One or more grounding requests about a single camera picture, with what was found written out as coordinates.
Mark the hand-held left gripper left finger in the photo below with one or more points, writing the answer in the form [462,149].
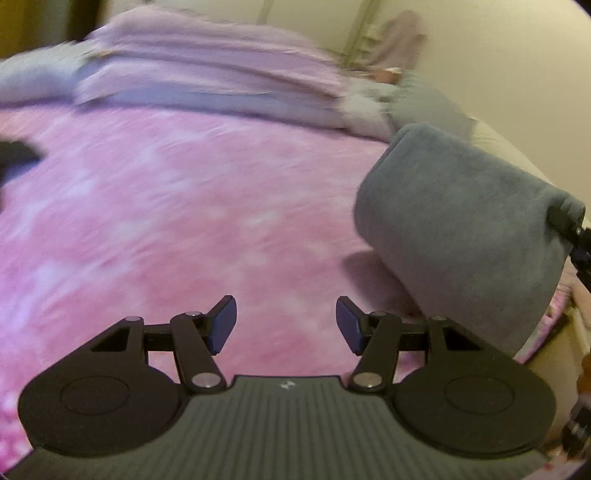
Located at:
[222,325]

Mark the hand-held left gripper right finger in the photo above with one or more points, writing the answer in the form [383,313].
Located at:
[349,325]

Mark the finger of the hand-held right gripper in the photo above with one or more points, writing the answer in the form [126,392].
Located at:
[570,226]

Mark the grey towel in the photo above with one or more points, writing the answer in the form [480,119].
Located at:
[457,230]

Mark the pink floral blanket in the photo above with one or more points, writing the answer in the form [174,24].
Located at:
[184,221]

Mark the grey striped pillow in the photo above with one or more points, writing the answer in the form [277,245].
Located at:
[425,104]

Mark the hanging mauve garment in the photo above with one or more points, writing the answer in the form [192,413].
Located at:
[400,39]

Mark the folded lilac quilt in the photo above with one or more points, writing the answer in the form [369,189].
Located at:
[212,69]

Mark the folded dark jeans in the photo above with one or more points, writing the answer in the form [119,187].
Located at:
[16,159]

